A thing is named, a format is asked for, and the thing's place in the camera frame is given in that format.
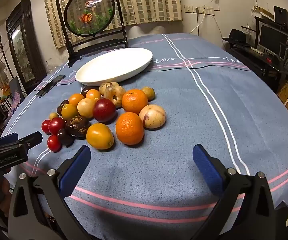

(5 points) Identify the white cable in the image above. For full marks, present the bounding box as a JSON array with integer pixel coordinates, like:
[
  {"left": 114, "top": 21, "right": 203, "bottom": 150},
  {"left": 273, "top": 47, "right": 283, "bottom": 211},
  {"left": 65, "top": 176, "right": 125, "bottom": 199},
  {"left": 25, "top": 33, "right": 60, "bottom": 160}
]
[{"left": 189, "top": 12, "right": 207, "bottom": 35}]

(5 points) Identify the white oval plate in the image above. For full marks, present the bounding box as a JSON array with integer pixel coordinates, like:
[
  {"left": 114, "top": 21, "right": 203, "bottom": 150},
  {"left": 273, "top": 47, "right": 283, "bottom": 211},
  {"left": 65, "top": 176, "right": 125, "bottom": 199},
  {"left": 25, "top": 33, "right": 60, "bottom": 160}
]
[{"left": 75, "top": 47, "right": 153, "bottom": 86}]

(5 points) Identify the pale speckled passion fruit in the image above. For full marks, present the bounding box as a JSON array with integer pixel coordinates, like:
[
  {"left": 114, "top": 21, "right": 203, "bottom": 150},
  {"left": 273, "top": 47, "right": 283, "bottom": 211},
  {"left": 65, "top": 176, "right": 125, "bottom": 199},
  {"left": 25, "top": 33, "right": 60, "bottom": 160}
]
[{"left": 139, "top": 104, "right": 166, "bottom": 130}]

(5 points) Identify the black speaker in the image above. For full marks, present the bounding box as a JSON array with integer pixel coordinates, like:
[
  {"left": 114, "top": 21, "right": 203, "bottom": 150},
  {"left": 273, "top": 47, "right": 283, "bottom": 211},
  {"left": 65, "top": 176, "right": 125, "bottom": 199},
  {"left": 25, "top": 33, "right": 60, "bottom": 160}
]
[{"left": 274, "top": 6, "right": 288, "bottom": 29}]

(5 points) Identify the wrinkled dark passion fruit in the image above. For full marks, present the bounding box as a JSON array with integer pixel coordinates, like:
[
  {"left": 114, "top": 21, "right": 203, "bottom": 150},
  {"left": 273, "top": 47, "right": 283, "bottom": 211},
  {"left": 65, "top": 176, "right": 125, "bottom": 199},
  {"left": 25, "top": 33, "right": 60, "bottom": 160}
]
[{"left": 65, "top": 115, "right": 91, "bottom": 138}]

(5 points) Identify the black desk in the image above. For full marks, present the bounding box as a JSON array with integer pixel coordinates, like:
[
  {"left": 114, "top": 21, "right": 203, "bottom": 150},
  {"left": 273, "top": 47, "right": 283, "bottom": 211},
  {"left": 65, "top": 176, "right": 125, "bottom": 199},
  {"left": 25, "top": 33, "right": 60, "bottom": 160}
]
[{"left": 225, "top": 42, "right": 288, "bottom": 93}]

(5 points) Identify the yellow-orange round fruit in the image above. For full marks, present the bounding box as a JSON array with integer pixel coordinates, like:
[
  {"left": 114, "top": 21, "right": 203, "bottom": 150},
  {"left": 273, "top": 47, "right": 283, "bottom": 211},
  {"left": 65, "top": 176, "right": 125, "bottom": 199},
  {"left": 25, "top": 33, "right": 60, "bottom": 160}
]
[{"left": 86, "top": 123, "right": 115, "bottom": 150}]

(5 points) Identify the computer monitor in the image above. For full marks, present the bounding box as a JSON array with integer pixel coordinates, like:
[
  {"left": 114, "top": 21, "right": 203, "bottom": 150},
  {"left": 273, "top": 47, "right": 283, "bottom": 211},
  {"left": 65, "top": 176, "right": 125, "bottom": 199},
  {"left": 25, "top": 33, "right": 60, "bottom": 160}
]
[{"left": 258, "top": 23, "right": 288, "bottom": 55}]

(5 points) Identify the tan passion fruit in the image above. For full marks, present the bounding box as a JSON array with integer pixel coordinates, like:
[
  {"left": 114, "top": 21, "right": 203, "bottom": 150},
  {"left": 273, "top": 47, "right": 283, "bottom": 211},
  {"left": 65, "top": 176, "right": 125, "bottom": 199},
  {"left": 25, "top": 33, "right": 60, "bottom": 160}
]
[
  {"left": 99, "top": 82, "right": 119, "bottom": 95},
  {"left": 103, "top": 85, "right": 126, "bottom": 108}
]

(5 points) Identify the small orange tomato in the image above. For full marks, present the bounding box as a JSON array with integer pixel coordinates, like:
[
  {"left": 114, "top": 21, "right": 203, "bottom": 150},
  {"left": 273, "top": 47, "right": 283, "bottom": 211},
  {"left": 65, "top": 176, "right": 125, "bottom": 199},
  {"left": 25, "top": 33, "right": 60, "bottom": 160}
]
[
  {"left": 85, "top": 89, "right": 102, "bottom": 102},
  {"left": 61, "top": 104, "right": 79, "bottom": 120},
  {"left": 69, "top": 93, "right": 85, "bottom": 106}
]

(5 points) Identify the flat cardboard box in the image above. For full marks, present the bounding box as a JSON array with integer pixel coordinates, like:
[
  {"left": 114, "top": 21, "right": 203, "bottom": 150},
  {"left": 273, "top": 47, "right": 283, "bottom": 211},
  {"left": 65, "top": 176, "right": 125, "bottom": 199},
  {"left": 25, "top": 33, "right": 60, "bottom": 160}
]
[{"left": 252, "top": 5, "right": 275, "bottom": 20}]

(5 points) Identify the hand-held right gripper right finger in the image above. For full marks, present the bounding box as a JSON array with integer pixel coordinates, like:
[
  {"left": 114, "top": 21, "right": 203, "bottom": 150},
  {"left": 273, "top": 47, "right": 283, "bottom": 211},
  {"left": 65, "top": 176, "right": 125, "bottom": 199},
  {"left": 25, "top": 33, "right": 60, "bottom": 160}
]
[{"left": 192, "top": 144, "right": 277, "bottom": 240}]

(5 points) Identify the dark purple cherry tomato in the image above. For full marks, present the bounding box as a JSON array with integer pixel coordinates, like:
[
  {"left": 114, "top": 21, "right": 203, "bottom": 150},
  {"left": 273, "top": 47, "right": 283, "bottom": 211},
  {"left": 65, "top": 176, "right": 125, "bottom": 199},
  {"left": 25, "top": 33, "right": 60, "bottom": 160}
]
[{"left": 57, "top": 128, "right": 75, "bottom": 147}]

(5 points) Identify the black smartphone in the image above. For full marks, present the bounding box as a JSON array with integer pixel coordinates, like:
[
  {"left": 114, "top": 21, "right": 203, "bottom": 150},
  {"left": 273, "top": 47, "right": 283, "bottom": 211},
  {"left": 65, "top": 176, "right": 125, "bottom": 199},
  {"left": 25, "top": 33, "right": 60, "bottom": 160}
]
[{"left": 36, "top": 75, "right": 66, "bottom": 98}]

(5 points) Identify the beige checked curtain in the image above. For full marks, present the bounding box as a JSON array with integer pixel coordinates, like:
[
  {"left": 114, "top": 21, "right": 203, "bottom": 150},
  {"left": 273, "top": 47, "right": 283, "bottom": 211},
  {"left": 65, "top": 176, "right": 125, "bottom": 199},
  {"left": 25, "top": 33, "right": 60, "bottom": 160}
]
[{"left": 43, "top": 0, "right": 183, "bottom": 50}]

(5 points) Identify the dark red plum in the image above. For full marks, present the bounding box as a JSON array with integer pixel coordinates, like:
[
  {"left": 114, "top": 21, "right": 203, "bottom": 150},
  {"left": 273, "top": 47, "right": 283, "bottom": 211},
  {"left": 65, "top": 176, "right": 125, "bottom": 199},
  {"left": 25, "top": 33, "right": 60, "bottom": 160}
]
[{"left": 92, "top": 98, "right": 117, "bottom": 123}]

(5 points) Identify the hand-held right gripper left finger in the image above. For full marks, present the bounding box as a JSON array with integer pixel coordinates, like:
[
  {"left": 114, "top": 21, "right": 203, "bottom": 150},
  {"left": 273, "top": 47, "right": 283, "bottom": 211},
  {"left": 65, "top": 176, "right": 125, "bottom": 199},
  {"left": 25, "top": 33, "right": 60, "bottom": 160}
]
[{"left": 8, "top": 145, "right": 92, "bottom": 240}]

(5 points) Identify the round embroidered screen black stand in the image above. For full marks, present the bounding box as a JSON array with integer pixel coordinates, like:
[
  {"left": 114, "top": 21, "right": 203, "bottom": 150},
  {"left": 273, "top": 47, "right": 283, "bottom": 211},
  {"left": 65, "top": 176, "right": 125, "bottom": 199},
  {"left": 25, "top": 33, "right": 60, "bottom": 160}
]
[{"left": 56, "top": 0, "right": 129, "bottom": 68}]

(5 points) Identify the black hat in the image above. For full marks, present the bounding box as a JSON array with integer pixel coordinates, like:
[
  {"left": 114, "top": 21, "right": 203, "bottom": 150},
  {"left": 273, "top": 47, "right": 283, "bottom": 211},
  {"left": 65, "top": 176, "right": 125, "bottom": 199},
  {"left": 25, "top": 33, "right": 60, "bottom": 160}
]
[{"left": 222, "top": 29, "right": 251, "bottom": 47}]

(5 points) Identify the small tan fruit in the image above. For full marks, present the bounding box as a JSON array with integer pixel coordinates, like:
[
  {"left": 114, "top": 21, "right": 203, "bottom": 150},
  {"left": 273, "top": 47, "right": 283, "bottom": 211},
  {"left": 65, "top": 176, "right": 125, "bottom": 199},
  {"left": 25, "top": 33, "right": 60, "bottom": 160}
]
[{"left": 141, "top": 87, "right": 156, "bottom": 101}]

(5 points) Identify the mandarin orange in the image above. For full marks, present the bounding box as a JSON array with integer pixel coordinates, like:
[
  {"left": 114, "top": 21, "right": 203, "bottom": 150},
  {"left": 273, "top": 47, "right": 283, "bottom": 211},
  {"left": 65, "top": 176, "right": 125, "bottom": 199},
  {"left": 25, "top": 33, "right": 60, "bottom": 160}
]
[
  {"left": 116, "top": 112, "right": 144, "bottom": 146},
  {"left": 121, "top": 89, "right": 149, "bottom": 115}
]

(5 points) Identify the person's left hand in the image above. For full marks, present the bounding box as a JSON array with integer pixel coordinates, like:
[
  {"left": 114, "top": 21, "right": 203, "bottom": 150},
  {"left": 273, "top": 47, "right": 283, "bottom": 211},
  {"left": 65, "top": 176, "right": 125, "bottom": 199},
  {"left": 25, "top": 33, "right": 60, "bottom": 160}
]
[{"left": 0, "top": 176, "right": 13, "bottom": 217}]

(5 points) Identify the blue striped tablecloth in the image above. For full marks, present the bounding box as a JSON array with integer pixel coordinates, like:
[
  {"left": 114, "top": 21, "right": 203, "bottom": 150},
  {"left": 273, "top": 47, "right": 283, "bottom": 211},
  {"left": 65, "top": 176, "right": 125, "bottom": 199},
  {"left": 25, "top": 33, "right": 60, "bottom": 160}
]
[{"left": 0, "top": 33, "right": 288, "bottom": 240}]

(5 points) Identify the dark wooden framed picture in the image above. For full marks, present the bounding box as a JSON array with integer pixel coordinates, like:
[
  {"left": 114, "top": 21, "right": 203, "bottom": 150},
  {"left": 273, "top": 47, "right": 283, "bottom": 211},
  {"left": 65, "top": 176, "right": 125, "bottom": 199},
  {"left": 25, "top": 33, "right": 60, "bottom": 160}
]
[{"left": 6, "top": 0, "right": 47, "bottom": 92}]

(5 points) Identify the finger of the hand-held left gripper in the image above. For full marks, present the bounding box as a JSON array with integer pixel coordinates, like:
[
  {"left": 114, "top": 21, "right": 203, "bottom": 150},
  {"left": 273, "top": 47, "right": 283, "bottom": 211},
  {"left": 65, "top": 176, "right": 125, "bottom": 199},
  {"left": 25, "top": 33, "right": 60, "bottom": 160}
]
[
  {"left": 9, "top": 131, "right": 43, "bottom": 153},
  {"left": 0, "top": 132, "right": 19, "bottom": 147}
]

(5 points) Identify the chair with purple print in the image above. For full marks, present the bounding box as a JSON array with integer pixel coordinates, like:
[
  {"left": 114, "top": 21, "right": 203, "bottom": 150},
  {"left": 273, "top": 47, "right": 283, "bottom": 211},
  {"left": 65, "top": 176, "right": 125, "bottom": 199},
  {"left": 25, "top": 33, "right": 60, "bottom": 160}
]
[{"left": 9, "top": 76, "right": 28, "bottom": 110}]

